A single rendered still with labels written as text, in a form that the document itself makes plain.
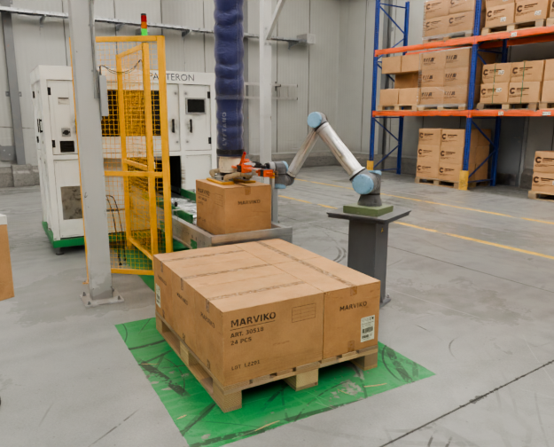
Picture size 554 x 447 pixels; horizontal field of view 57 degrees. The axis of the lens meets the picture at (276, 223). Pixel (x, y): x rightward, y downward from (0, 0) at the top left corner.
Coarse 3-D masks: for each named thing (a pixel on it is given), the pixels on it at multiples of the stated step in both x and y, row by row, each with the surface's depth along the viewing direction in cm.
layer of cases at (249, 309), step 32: (160, 256) 344; (192, 256) 344; (224, 256) 344; (256, 256) 345; (288, 256) 345; (320, 256) 346; (160, 288) 340; (192, 288) 283; (224, 288) 281; (256, 288) 281; (288, 288) 281; (320, 288) 281; (352, 288) 285; (192, 320) 288; (224, 320) 249; (256, 320) 258; (288, 320) 268; (320, 320) 278; (352, 320) 290; (224, 352) 252; (256, 352) 261; (288, 352) 272; (320, 352) 282; (224, 384) 256
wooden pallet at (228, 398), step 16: (160, 320) 347; (176, 336) 318; (176, 352) 321; (192, 352) 293; (352, 352) 294; (368, 352) 300; (192, 368) 299; (304, 368) 279; (368, 368) 303; (208, 384) 282; (240, 384) 260; (256, 384) 265; (288, 384) 286; (304, 384) 281; (224, 400) 257; (240, 400) 262
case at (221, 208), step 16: (208, 192) 407; (224, 192) 380; (240, 192) 386; (256, 192) 393; (208, 208) 410; (224, 208) 383; (240, 208) 389; (256, 208) 396; (208, 224) 414; (224, 224) 385; (240, 224) 391; (256, 224) 398
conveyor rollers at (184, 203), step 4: (172, 200) 565; (176, 200) 567; (180, 200) 569; (184, 200) 571; (188, 200) 566; (192, 200) 567; (172, 204) 546; (180, 204) 543; (184, 204) 544; (188, 204) 546; (192, 204) 548; (184, 208) 517; (188, 208) 518; (192, 208) 520; (196, 208) 522; (192, 212) 502; (196, 212) 503; (196, 216) 477; (196, 220) 466; (192, 224) 446; (196, 224) 447; (200, 228) 431; (208, 232) 415
